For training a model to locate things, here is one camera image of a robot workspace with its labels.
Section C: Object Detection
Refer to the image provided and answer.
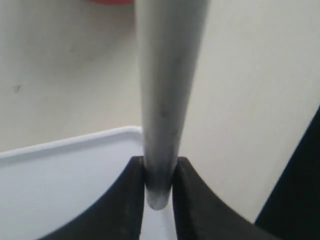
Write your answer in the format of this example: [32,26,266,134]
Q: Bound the white plastic tray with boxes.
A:
[0,126,177,240]

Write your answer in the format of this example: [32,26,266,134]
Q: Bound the white wooden drumstick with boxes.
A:
[135,0,210,211]

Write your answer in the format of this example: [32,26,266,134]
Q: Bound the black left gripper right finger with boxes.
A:
[172,157,276,240]

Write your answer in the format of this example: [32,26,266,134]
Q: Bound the small red drum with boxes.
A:
[88,0,134,6]

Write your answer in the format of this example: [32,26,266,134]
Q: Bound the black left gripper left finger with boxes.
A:
[43,156,145,240]

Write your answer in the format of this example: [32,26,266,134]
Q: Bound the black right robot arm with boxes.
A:
[255,111,320,240]

